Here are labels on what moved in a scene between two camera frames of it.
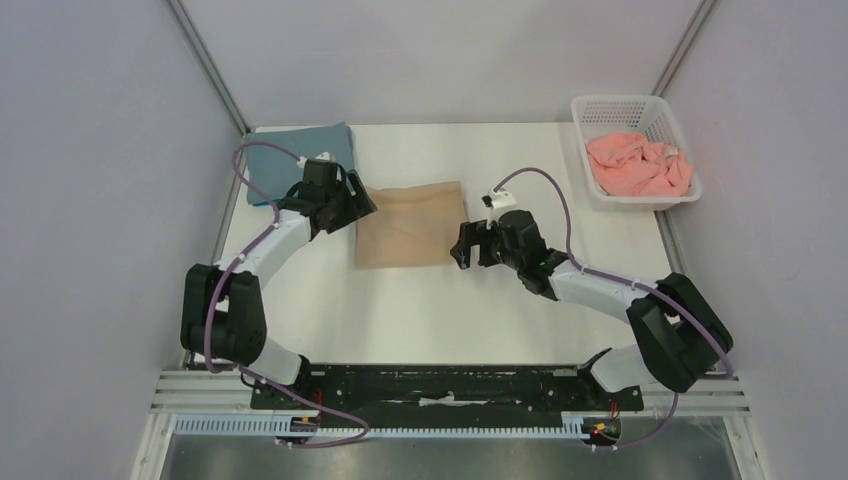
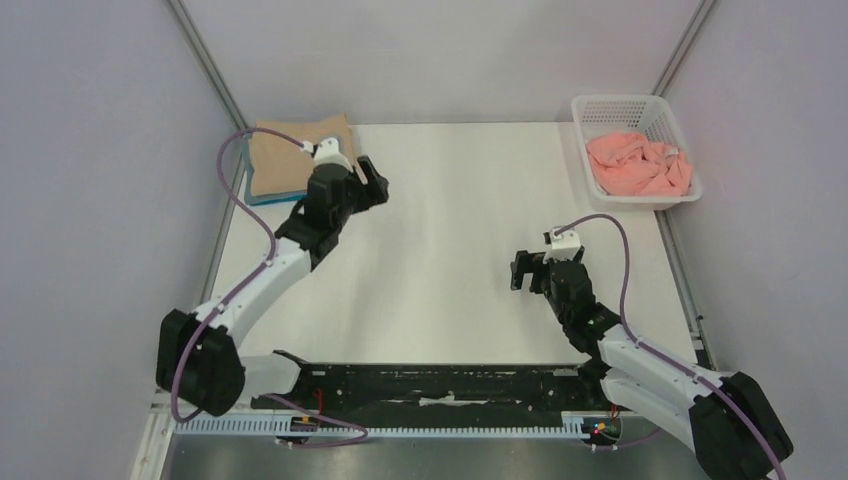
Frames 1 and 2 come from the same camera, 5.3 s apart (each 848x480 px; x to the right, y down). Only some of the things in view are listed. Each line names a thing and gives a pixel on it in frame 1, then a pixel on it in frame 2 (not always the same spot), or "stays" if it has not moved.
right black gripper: x=481 y=244 -> x=539 y=275
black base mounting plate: x=439 y=388 stays
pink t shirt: x=627 y=164 stays
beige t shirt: x=412 y=225 -> x=278 y=165
